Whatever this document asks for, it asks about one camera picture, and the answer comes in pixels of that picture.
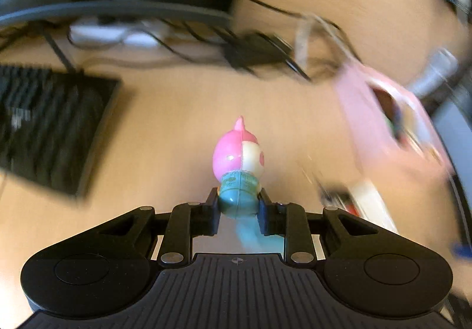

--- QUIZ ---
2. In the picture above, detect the pink cardboard box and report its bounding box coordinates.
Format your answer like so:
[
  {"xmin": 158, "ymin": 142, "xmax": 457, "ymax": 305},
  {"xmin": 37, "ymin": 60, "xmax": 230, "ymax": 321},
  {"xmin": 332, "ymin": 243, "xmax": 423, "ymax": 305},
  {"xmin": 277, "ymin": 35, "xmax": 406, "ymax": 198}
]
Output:
[{"xmin": 334, "ymin": 60, "xmax": 454, "ymax": 180}]

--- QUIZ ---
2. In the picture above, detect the right monitor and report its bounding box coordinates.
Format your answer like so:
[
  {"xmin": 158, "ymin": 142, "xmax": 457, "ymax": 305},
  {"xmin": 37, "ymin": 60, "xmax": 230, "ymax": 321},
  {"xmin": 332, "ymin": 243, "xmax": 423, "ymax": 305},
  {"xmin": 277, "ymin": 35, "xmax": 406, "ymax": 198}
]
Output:
[{"xmin": 433, "ymin": 75, "xmax": 472, "ymax": 261}]

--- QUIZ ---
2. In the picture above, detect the white power strip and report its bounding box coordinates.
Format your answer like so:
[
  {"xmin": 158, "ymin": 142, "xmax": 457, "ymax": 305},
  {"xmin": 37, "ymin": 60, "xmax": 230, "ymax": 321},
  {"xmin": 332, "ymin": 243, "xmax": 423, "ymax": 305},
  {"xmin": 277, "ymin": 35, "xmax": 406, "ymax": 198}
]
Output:
[{"xmin": 68, "ymin": 17, "xmax": 171, "ymax": 49}]

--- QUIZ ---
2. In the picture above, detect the pink toy figure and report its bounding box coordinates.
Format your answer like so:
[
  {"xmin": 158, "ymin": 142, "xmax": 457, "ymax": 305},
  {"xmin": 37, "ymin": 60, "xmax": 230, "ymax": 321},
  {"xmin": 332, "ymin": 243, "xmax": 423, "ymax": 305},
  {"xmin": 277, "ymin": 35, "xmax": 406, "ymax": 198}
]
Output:
[{"xmin": 212, "ymin": 117, "xmax": 265, "ymax": 251}]

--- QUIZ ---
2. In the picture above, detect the black power adapter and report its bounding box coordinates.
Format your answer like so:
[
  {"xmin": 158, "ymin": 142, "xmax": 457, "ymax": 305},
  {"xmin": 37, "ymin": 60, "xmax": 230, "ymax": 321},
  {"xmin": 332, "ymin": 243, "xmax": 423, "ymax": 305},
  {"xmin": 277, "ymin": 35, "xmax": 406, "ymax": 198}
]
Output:
[{"xmin": 222, "ymin": 32, "xmax": 293, "ymax": 70}]

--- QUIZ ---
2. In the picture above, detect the black keyboard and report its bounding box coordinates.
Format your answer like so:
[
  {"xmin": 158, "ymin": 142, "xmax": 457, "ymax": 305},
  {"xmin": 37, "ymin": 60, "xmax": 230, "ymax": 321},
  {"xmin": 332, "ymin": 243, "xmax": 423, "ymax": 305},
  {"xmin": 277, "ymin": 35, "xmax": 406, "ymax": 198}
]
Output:
[{"xmin": 1, "ymin": 65, "xmax": 122, "ymax": 196}]

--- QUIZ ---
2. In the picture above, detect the grey looped cable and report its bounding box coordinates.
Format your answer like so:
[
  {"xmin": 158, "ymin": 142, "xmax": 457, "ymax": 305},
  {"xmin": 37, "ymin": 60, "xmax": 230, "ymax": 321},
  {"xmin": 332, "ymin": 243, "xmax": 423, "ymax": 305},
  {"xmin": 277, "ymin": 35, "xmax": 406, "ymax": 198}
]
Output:
[{"xmin": 294, "ymin": 13, "xmax": 364, "ymax": 73}]

